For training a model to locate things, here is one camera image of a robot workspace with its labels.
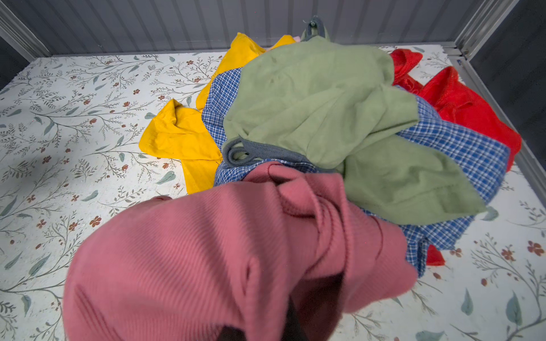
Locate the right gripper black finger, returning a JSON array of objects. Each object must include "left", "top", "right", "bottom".
[{"left": 217, "top": 299, "right": 308, "bottom": 341}]

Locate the dusty pink ribbed cloth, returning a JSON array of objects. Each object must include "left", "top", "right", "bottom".
[{"left": 63, "top": 162, "right": 417, "bottom": 340}]

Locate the grey cloth with loop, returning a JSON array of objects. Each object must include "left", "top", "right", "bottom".
[{"left": 221, "top": 136, "right": 338, "bottom": 173}]

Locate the yellow cloth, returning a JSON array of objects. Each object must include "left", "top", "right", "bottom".
[{"left": 139, "top": 33, "right": 301, "bottom": 194}]

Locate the green cloth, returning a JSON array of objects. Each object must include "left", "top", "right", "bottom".
[{"left": 223, "top": 36, "right": 486, "bottom": 225}]

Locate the blue checkered cloth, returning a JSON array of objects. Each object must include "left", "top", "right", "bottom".
[{"left": 202, "top": 69, "right": 509, "bottom": 274}]

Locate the red cloth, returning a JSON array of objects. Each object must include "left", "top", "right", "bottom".
[{"left": 390, "top": 49, "right": 522, "bottom": 171}]

